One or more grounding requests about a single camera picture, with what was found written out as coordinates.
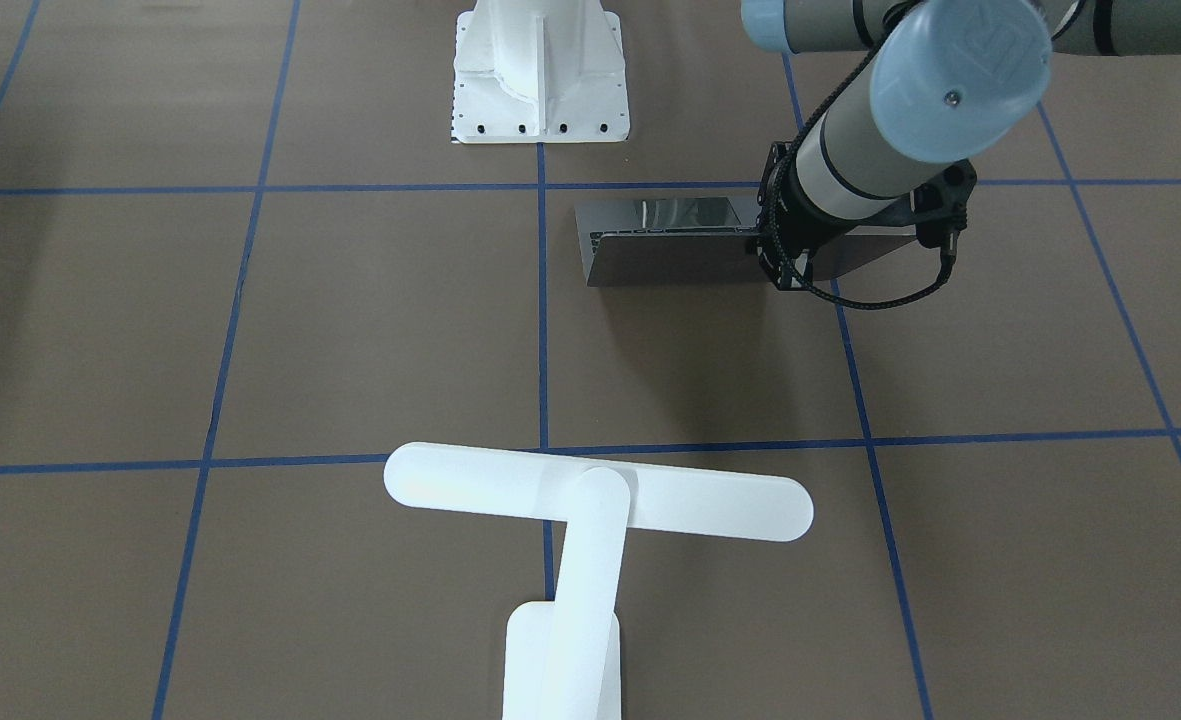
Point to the grey laptop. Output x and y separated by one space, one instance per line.
712 240

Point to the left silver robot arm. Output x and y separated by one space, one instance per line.
891 147

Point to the white desk lamp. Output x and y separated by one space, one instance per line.
563 656

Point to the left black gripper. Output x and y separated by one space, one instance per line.
806 233

